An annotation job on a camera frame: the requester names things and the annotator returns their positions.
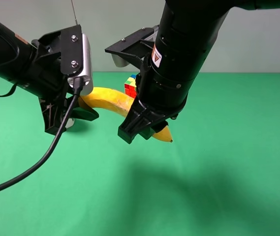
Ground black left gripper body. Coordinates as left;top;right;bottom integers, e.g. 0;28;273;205
17;25;83;100

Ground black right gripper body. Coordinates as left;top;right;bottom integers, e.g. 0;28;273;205
135;54;197;123

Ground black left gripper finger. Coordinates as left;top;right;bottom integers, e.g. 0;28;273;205
72;97;99;121
39;96;73;135

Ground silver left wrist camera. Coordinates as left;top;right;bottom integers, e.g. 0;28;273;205
67;33;93;96

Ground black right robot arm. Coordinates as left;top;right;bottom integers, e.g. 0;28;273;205
118;0;280;143

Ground green tablecloth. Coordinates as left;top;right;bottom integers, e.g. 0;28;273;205
0;73;280;236

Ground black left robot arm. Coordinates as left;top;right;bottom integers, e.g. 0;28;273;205
0;23;99;135

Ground black left camera cable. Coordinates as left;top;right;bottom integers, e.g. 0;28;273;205
0;76;85;198

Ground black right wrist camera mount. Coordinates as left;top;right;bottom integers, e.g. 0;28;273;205
105;25;159;69

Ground yellow banana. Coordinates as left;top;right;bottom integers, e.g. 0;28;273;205
78;87;174;143

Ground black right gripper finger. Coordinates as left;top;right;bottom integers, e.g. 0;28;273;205
139;121;168;140
118;99;167;144

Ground multicolour puzzle cube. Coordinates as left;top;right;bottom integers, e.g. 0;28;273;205
124;74;137;98

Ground white plastic bottle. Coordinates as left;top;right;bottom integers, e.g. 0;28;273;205
65;118;75;129

